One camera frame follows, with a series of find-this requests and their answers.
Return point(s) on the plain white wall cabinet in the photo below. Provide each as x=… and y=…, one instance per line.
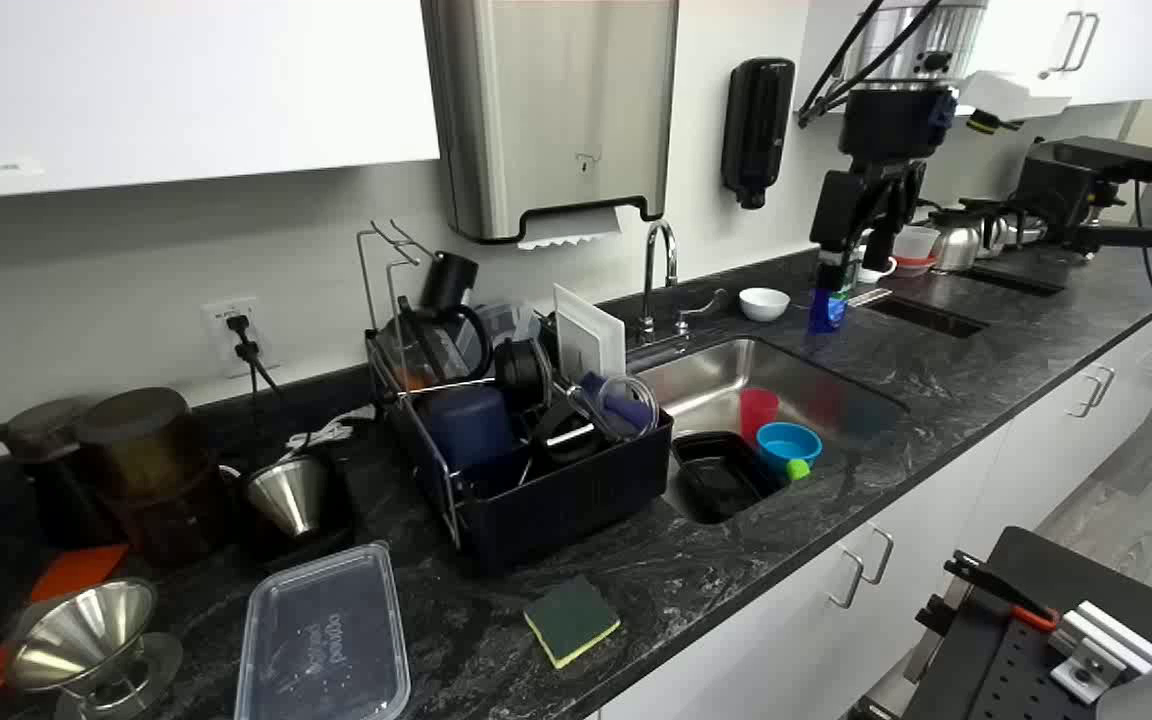
x=177, y=81

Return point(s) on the black camera on stand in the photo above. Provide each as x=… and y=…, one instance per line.
x=1068, y=182

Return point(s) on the white square plate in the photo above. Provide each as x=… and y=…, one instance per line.
x=589, y=341

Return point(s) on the white bowl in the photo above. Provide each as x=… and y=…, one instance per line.
x=762, y=304

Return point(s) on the white wall outlet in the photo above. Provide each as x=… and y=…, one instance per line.
x=216, y=321

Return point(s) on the black soap dispenser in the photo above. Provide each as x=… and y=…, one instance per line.
x=757, y=126

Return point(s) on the metal cone dripper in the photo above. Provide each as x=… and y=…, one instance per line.
x=288, y=497

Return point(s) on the white cup red base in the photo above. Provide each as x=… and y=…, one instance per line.
x=916, y=252

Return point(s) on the black cylinder cup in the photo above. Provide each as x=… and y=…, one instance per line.
x=444, y=280

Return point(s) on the steel kettle beside camera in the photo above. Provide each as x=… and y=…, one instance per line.
x=961, y=249

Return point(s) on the white paper towel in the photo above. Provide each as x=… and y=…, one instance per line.
x=579, y=233

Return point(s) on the silver metal bracket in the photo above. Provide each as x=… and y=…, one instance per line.
x=1110, y=643

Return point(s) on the chrome gooseneck faucet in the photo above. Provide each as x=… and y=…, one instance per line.
x=655, y=264

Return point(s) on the clear bluish plastic tub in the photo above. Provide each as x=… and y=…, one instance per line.
x=617, y=407

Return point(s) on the orange flat utensil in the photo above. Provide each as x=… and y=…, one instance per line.
x=71, y=572

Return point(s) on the black dish drainer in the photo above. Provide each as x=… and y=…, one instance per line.
x=561, y=515

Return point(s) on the black plastic container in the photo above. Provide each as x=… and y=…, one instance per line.
x=718, y=482

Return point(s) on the light blue bowl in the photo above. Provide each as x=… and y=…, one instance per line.
x=790, y=442

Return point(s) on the dark jar with lid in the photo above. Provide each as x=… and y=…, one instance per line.
x=50, y=466

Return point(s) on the silver butter knife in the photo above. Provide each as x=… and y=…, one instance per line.
x=570, y=435

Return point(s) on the black flat tray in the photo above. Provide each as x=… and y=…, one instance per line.
x=928, y=319

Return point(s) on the round glass lid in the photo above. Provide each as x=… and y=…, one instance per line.
x=449, y=348

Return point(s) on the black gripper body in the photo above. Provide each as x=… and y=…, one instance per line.
x=896, y=121

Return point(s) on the white lower cabinet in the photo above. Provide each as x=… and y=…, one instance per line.
x=790, y=643

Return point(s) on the small blue cup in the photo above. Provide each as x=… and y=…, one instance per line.
x=830, y=315

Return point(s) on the black perforated platform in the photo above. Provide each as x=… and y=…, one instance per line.
x=1002, y=667

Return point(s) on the green yellow sponge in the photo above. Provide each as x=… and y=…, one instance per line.
x=573, y=623

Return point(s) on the black pliers red grip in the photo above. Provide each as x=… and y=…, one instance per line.
x=1002, y=594

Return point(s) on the dark blue cup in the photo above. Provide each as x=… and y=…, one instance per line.
x=471, y=427

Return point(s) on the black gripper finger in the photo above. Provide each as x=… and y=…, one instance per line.
x=895, y=209
x=843, y=212

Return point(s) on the black round lid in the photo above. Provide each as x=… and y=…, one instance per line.
x=521, y=375

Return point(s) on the small green ball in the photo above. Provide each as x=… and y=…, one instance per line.
x=797, y=469

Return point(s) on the metal funnel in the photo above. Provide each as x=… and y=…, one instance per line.
x=78, y=632

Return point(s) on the amber glass jar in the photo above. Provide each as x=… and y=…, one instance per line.
x=141, y=461

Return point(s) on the steel paper towel dispenser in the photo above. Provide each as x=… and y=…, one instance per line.
x=551, y=104

